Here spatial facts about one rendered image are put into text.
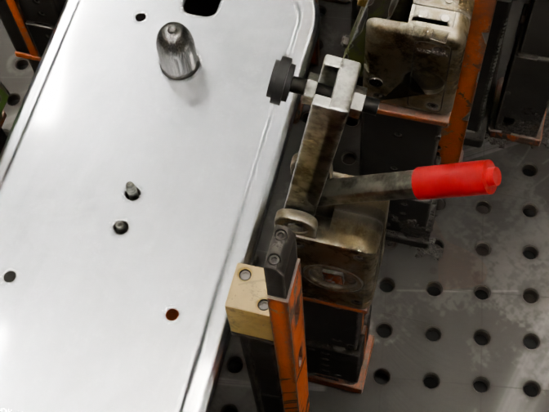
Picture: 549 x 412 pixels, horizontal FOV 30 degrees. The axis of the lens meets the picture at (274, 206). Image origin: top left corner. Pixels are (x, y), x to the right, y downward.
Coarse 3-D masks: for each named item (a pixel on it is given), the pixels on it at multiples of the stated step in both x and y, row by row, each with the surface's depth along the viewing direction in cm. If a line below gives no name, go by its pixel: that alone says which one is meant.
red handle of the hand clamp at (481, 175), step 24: (432, 168) 66; (456, 168) 64; (480, 168) 63; (336, 192) 70; (360, 192) 69; (384, 192) 68; (408, 192) 67; (432, 192) 66; (456, 192) 65; (480, 192) 64
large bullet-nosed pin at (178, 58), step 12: (168, 24) 82; (180, 24) 82; (168, 36) 81; (180, 36) 82; (192, 36) 83; (156, 48) 83; (168, 48) 82; (180, 48) 82; (192, 48) 83; (168, 60) 83; (180, 60) 83; (192, 60) 84; (168, 72) 85; (180, 72) 84; (192, 72) 85
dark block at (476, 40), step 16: (480, 0) 83; (496, 0) 83; (480, 16) 85; (480, 32) 87; (480, 48) 89; (464, 64) 92; (480, 64) 91; (464, 80) 94; (464, 96) 96; (464, 112) 99; (448, 128) 102; (464, 128) 101; (448, 144) 105; (448, 160) 108
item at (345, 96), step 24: (288, 72) 59; (336, 72) 60; (312, 96) 59; (336, 96) 58; (360, 96) 59; (312, 120) 60; (336, 120) 59; (312, 144) 62; (336, 144) 62; (312, 168) 65; (288, 192) 69; (312, 192) 68
